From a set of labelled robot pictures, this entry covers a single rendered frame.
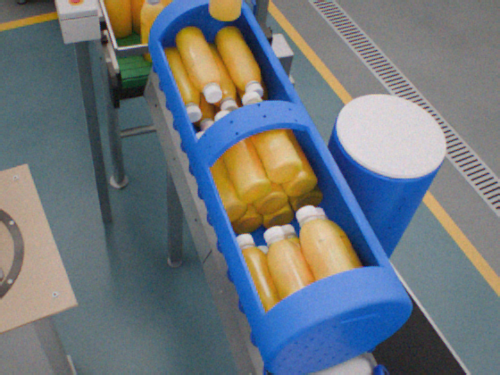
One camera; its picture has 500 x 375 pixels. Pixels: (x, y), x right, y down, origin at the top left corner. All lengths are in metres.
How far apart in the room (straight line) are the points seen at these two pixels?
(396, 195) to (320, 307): 0.57
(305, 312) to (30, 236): 0.61
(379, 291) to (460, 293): 1.60
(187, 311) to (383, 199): 1.06
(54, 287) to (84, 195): 1.41
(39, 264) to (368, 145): 0.79
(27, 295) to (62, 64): 2.10
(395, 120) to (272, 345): 0.75
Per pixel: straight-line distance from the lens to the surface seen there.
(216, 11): 1.37
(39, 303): 1.21
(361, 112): 1.53
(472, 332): 2.52
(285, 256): 1.07
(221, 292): 1.34
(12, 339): 1.36
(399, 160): 1.45
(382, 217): 1.54
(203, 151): 1.21
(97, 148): 2.14
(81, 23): 1.68
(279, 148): 1.16
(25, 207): 1.33
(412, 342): 2.23
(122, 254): 2.42
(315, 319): 0.96
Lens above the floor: 2.07
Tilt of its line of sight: 52 degrees down
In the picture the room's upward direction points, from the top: 9 degrees clockwise
